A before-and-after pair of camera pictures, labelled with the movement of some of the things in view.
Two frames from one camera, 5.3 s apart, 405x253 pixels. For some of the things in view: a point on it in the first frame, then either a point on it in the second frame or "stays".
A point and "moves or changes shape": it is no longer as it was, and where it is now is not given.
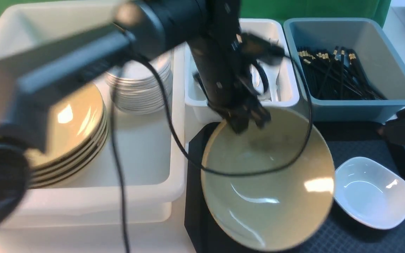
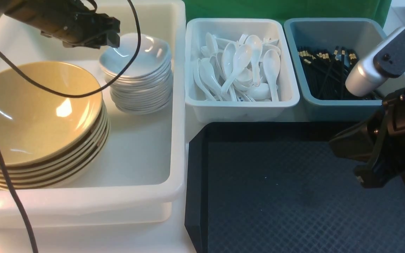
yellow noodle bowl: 274,212 moves or changes shape
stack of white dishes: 134,87 stays
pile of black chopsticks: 335,74 stays
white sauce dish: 372,194 moves or changes shape
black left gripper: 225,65 -> 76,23
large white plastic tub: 142,175 stays
